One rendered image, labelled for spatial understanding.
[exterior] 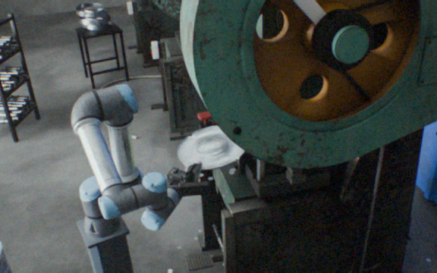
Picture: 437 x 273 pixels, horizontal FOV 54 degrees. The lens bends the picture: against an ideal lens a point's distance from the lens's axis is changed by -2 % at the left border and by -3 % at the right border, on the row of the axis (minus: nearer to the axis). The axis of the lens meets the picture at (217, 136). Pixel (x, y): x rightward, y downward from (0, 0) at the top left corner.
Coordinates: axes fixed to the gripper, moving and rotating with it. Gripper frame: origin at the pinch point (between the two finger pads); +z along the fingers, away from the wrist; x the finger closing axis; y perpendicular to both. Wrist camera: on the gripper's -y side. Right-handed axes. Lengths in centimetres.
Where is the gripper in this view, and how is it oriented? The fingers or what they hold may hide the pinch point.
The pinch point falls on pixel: (201, 164)
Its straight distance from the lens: 169.3
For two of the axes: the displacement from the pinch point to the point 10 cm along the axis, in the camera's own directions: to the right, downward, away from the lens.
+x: 0.7, 8.4, 5.4
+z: 4.0, -5.2, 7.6
